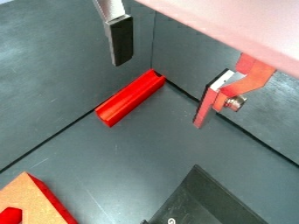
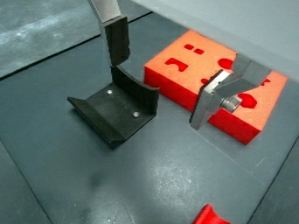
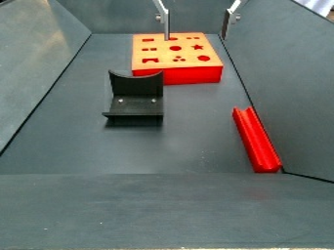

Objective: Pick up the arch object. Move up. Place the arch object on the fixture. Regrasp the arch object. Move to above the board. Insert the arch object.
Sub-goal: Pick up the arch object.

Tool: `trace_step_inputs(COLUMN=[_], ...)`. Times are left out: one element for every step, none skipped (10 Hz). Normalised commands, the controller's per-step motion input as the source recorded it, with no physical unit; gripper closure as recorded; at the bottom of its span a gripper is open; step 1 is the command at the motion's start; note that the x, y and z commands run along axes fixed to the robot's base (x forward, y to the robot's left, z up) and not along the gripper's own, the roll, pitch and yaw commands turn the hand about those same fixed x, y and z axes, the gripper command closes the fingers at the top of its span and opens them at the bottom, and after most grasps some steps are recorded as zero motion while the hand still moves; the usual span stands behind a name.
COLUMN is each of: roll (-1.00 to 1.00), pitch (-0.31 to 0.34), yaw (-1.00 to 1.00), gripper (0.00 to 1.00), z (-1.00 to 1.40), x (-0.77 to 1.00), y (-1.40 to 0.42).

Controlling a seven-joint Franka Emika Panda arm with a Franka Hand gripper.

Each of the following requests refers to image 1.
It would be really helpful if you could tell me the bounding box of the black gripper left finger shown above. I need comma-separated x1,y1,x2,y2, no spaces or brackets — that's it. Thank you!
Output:
92,0,134,67

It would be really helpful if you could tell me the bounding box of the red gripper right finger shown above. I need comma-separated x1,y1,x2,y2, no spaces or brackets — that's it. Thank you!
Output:
193,53,277,128

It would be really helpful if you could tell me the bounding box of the red arch object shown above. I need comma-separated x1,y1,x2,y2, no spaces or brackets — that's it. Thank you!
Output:
95,69,166,127

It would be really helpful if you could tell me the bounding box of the red shape-sorter block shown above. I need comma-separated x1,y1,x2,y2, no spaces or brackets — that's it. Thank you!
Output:
0,171,79,224

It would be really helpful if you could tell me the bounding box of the black fixture bracket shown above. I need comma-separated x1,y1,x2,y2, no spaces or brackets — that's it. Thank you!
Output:
140,165,269,224

